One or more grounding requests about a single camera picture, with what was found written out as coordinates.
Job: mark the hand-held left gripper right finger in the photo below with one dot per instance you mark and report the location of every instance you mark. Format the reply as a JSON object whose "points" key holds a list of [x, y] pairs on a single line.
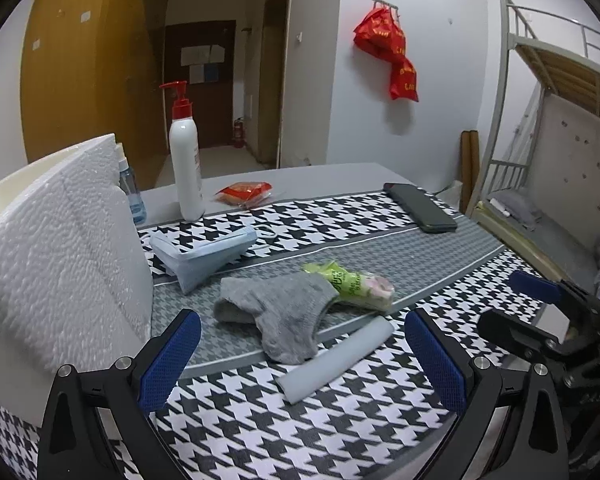
{"points": [[437, 365]]}

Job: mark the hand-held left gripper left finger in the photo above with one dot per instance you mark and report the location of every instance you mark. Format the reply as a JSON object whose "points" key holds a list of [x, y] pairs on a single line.
{"points": [[172, 360]]}

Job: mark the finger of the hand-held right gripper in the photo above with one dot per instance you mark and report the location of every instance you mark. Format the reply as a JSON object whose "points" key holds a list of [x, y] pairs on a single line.
{"points": [[515, 330], [532, 284]]}

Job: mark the blue face mask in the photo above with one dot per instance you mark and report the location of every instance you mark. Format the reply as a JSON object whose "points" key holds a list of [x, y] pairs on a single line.
{"points": [[205, 257]]}

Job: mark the white foam tube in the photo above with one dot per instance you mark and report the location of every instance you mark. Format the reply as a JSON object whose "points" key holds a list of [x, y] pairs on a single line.
{"points": [[330, 362]]}

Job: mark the grey sock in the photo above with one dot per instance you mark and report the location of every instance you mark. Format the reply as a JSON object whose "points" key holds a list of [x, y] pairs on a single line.
{"points": [[280, 315]]}

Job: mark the white foam box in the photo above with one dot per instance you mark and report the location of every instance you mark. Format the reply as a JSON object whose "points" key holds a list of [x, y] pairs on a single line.
{"points": [[55, 270]]}

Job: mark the grey cloth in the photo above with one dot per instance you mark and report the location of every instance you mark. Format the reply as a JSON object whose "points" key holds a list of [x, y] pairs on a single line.
{"points": [[522, 207]]}

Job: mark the green tissue pack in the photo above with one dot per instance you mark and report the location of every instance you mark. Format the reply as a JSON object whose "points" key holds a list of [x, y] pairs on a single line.
{"points": [[360, 285]]}

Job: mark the wooden boards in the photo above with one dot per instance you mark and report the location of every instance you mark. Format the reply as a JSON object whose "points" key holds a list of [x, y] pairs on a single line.
{"points": [[470, 170]]}

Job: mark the black smartphone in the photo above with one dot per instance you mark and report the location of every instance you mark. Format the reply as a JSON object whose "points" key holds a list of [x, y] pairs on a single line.
{"points": [[420, 207]]}

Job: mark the houndstooth tablecloth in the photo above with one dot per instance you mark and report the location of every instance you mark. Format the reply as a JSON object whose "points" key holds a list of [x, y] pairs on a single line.
{"points": [[290, 440]]}

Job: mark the blue spray bottle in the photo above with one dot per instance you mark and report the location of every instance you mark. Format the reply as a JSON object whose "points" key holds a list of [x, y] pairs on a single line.
{"points": [[132, 195]]}

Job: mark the red snack packet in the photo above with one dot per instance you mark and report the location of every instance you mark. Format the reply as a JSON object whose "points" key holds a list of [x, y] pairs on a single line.
{"points": [[242, 194]]}

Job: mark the white pump bottle red cap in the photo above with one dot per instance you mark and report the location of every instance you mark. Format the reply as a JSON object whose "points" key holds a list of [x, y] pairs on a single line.
{"points": [[186, 165]]}

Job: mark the metal bunk bed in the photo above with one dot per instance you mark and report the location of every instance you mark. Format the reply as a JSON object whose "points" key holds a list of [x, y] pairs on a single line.
{"points": [[555, 75]]}

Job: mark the red fire extinguisher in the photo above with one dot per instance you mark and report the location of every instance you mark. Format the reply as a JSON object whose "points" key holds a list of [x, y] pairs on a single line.
{"points": [[238, 132]]}

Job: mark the dark brown door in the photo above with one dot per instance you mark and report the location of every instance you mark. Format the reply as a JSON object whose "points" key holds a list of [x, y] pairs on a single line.
{"points": [[215, 110]]}

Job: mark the red bags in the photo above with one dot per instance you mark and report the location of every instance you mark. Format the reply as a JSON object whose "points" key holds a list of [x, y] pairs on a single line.
{"points": [[387, 45]]}

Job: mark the wooden wardrobe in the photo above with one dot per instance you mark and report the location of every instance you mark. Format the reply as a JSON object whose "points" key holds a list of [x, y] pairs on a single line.
{"points": [[90, 75]]}

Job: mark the papers on door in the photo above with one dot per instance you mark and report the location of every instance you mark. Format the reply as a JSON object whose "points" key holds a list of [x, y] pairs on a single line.
{"points": [[202, 62]]}

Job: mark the wooden side door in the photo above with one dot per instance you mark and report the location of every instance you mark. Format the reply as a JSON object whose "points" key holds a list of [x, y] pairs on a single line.
{"points": [[277, 75]]}

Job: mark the wall hook rack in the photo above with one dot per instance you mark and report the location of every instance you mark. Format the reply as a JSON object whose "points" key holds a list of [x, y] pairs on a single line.
{"points": [[384, 2]]}

